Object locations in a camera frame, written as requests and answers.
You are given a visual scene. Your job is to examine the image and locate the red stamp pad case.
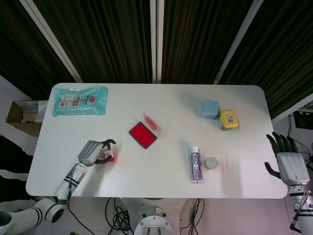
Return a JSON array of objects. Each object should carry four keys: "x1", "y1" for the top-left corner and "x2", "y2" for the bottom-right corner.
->
[{"x1": 129, "y1": 113, "x2": 163, "y2": 149}]

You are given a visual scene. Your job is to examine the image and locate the green container yellow lid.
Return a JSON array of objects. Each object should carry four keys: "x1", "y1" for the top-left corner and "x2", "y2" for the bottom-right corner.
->
[{"x1": 218, "y1": 109, "x2": 240, "y2": 131}]

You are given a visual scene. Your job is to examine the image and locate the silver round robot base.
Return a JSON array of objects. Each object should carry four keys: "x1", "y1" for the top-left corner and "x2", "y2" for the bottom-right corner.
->
[{"x1": 134, "y1": 207, "x2": 178, "y2": 235}]

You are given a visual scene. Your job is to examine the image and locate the small grey round jar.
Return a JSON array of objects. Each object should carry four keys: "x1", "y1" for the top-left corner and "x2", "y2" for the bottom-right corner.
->
[{"x1": 204, "y1": 157, "x2": 219, "y2": 170}]

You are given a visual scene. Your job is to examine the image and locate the dark pleated curtain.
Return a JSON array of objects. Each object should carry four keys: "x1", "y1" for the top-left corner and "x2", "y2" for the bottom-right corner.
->
[{"x1": 0, "y1": 0, "x2": 313, "y2": 120}]

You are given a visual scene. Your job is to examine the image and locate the teal wet wipes pack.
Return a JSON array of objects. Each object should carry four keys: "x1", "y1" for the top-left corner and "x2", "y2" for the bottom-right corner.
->
[{"x1": 53, "y1": 87, "x2": 109, "y2": 116}]

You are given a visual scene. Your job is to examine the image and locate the black cable bundle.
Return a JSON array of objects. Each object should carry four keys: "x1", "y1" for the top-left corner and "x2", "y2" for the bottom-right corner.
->
[
  {"x1": 105, "y1": 197, "x2": 134, "y2": 235},
  {"x1": 180, "y1": 197, "x2": 205, "y2": 235}
]

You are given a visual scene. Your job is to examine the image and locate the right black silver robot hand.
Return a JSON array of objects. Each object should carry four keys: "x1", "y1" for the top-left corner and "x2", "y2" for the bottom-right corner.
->
[{"x1": 264, "y1": 132, "x2": 311, "y2": 186}]

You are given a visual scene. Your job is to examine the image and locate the purple white toothpaste tube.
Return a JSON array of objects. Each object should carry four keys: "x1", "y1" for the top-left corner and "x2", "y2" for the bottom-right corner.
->
[{"x1": 188, "y1": 146, "x2": 204, "y2": 184}]

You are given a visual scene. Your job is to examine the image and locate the light blue foam cube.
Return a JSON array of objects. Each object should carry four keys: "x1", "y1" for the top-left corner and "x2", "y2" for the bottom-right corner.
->
[{"x1": 201, "y1": 99, "x2": 219, "y2": 120}]

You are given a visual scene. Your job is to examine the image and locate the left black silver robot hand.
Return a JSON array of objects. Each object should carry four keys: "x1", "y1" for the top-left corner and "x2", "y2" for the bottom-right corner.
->
[{"x1": 77, "y1": 139, "x2": 117, "y2": 166}]

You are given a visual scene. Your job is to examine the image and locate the black monitor device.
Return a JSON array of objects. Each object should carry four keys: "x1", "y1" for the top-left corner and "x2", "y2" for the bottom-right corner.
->
[{"x1": 293, "y1": 110, "x2": 313, "y2": 128}]

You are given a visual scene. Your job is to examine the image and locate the white metal frame post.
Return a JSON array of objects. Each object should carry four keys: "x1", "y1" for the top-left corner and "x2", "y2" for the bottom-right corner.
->
[
  {"x1": 19, "y1": 0, "x2": 83, "y2": 83},
  {"x1": 149, "y1": 0, "x2": 165, "y2": 84},
  {"x1": 212, "y1": 0, "x2": 264, "y2": 85}
]

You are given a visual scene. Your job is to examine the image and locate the brown cardboard box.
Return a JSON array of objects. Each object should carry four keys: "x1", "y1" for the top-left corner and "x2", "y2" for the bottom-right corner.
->
[{"x1": 6, "y1": 100, "x2": 47, "y2": 137}]

